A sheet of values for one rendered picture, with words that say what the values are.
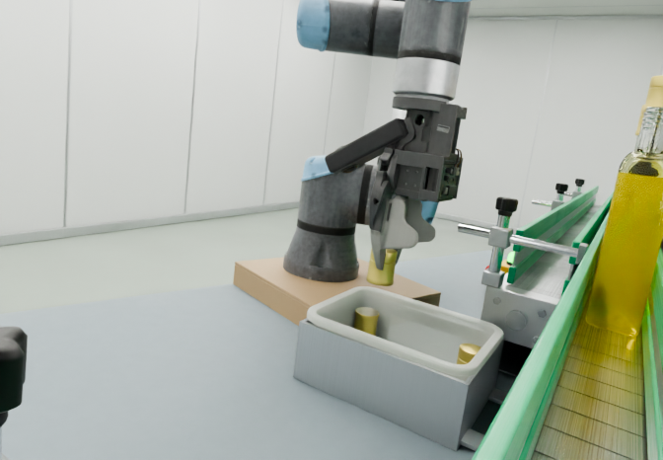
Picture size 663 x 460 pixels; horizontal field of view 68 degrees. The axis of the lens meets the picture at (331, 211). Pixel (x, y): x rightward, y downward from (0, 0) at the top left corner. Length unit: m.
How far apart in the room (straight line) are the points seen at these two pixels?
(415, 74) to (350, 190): 0.36
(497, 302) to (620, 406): 0.27
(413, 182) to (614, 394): 0.29
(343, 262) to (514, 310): 0.34
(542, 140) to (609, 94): 0.88
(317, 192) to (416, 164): 0.35
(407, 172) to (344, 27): 0.22
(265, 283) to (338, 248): 0.15
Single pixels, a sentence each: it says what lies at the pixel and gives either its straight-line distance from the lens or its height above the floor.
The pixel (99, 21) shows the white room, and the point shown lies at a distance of 4.29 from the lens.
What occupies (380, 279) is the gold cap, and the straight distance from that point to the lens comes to 0.63.
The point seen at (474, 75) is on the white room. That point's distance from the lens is 7.02.
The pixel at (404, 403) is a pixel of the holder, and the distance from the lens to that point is 0.60.
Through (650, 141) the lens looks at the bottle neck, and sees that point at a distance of 0.66.
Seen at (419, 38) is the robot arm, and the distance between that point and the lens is 0.59.
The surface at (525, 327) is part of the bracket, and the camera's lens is 0.73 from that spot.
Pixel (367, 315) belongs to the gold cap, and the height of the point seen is 0.80.
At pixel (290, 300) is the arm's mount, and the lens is 0.83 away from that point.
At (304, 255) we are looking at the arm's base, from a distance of 0.91.
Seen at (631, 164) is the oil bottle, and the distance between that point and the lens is 0.65.
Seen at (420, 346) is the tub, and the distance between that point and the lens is 0.74.
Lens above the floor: 1.08
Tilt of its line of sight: 10 degrees down
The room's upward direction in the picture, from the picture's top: 7 degrees clockwise
